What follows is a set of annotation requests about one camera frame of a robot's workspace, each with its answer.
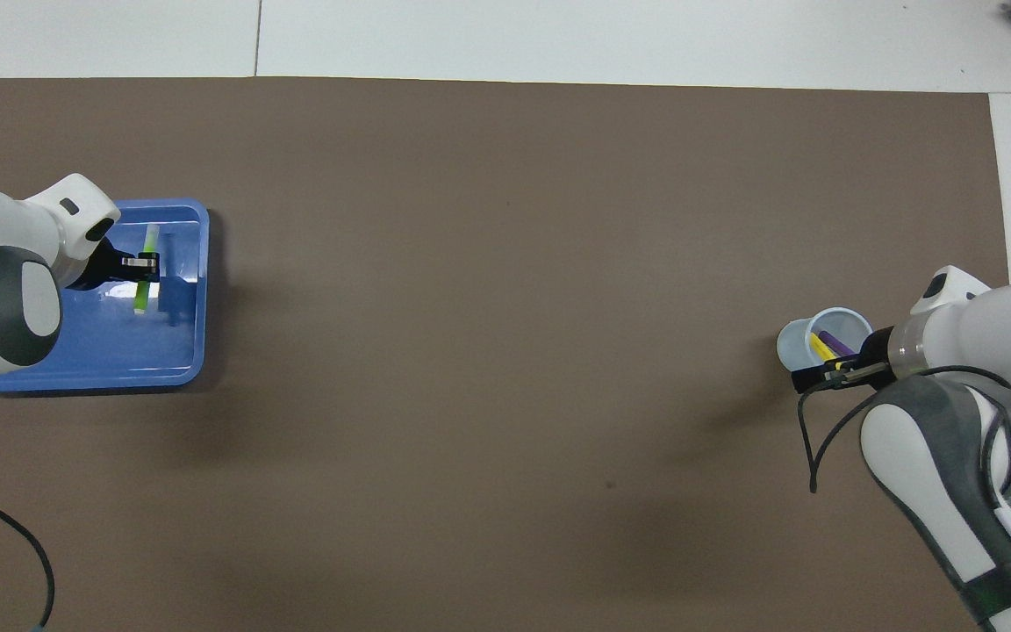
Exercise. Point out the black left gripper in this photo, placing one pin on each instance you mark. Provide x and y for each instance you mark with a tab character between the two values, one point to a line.
97	268

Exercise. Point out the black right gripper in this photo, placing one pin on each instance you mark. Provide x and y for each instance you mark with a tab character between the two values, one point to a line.
876	351

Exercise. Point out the green marker pen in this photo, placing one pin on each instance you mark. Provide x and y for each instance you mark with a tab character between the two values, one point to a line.
142	298

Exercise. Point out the yellow marker pen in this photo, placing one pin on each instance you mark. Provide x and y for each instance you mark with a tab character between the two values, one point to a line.
823	344

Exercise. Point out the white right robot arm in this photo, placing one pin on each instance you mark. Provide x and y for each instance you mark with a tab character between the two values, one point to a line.
979	333

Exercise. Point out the blue plastic tray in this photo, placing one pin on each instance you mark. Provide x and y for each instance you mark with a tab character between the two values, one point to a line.
119	351

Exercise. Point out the clear plastic cup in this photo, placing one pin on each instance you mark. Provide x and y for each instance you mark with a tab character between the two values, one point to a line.
795	347

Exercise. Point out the purple marker pen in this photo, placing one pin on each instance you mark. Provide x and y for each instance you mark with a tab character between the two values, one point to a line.
843	341

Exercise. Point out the brown table mat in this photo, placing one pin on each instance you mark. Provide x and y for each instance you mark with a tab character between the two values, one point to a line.
505	263

